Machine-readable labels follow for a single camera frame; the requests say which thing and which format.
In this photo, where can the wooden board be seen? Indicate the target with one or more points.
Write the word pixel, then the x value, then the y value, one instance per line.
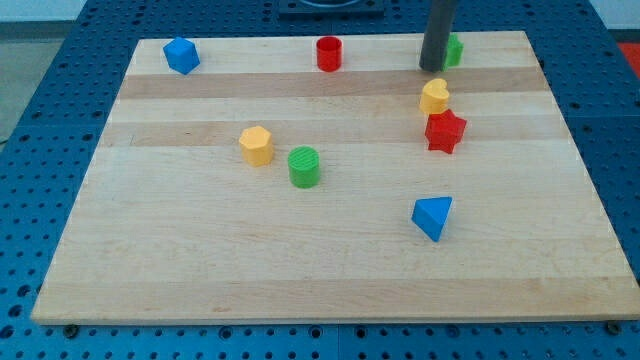
pixel 171 226

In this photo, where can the green block behind rod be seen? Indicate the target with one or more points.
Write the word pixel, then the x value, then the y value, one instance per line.
pixel 454 52

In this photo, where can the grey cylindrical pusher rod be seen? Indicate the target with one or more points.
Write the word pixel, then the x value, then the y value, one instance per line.
pixel 436 36

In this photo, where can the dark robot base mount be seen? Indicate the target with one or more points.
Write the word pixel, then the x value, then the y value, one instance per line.
pixel 293 9

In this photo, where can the red cylinder block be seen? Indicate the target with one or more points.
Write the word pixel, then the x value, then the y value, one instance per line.
pixel 329 53

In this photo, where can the blue cube block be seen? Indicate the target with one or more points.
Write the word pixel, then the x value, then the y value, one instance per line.
pixel 181 55

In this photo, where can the yellow heart block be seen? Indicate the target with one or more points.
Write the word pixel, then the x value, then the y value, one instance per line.
pixel 434 97

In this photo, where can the yellow hexagon block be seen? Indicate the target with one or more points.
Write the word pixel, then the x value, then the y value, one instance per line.
pixel 257 146

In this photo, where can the red star block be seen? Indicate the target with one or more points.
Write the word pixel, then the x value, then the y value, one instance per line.
pixel 444 131

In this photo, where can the green cylinder block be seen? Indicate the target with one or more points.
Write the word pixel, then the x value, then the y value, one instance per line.
pixel 304 167

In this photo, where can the blue triangle block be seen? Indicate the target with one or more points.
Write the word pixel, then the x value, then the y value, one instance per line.
pixel 431 214

